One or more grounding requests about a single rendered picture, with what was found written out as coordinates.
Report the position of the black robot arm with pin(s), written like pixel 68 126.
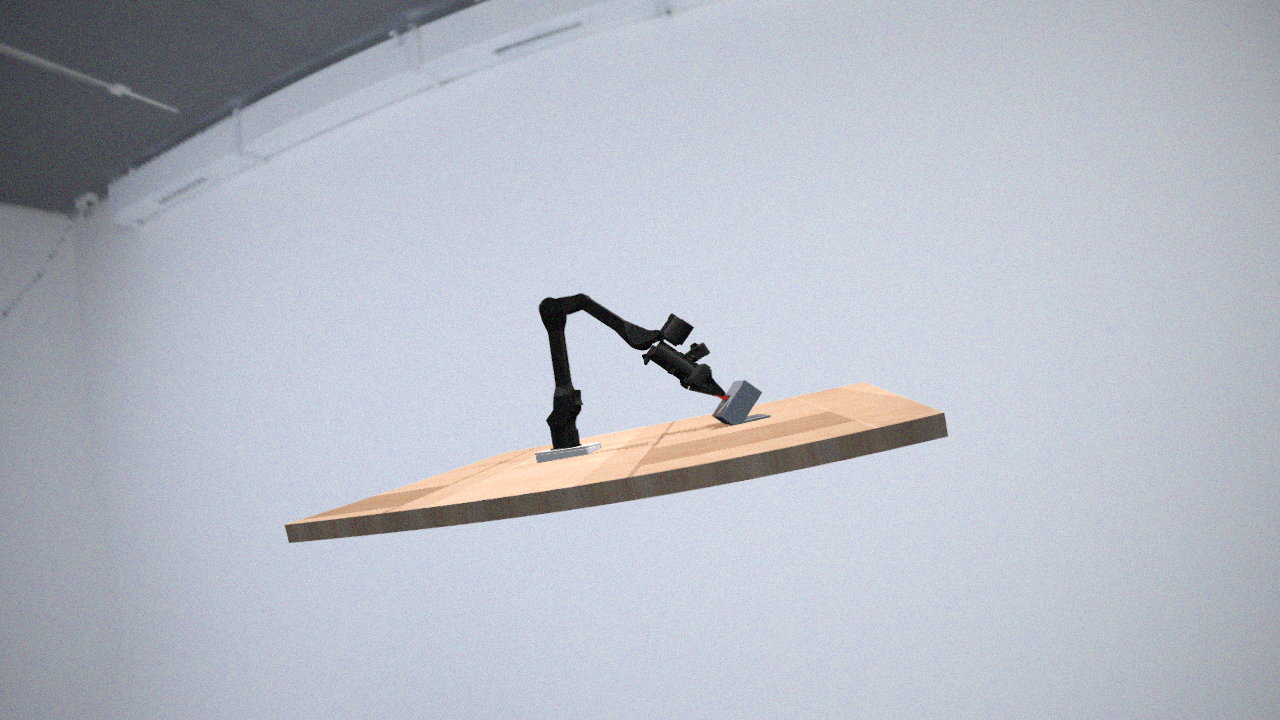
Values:
pixel 567 401

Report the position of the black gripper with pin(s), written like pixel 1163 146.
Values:
pixel 698 377

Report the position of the grey sloped panel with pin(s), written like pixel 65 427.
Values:
pixel 742 397

